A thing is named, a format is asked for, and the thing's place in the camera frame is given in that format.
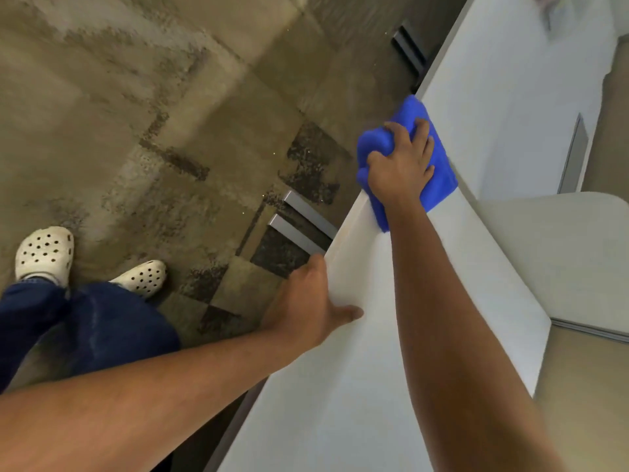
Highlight person's left forearm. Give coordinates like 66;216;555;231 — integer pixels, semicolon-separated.
0;328;295;472

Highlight grey metal table foot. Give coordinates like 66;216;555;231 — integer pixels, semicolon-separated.
282;190;339;240
267;213;326;256

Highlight person's right white clog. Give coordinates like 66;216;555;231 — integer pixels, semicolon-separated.
109;260;168;300

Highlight white office desk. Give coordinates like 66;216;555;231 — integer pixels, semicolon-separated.
415;0;620;202

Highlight clear plastic bag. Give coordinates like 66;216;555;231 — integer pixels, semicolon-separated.
533;0;577;33

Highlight white rounded divider panel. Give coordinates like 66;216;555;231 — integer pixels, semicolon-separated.
474;191;629;336

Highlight dark metal desk foot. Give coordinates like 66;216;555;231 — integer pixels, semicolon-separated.
391;22;429;80

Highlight grey cable tray cover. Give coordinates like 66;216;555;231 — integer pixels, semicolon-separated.
558;112;589;195

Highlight blue microfibre cloth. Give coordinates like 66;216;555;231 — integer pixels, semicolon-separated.
356;94;459;233

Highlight person's right forearm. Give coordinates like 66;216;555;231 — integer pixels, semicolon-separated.
388;199;566;472

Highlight person's left white clog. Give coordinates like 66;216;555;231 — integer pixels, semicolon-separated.
14;226;75;288

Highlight white table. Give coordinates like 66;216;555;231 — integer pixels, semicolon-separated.
204;184;551;472

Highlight person's right hand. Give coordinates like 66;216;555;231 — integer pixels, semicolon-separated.
366;117;436;208

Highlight person's blue trousers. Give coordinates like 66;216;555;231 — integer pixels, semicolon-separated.
0;281;181;395

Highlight person's white clog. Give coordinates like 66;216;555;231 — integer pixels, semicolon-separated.
14;226;75;288
109;260;168;300

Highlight beige partition panel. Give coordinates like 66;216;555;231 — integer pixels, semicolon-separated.
533;319;629;472
582;36;629;193

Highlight person's left hand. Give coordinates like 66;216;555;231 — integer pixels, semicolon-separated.
260;254;364;355

